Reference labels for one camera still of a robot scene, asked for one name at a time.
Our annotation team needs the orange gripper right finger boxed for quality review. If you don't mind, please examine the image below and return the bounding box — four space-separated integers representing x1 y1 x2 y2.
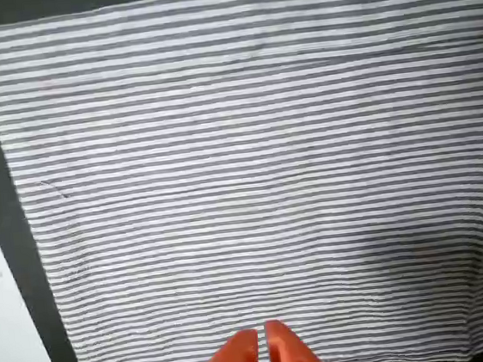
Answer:
263 313 336 362

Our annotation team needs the striped grey cloth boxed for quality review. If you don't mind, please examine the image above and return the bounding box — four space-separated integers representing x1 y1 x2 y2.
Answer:
0 0 483 362

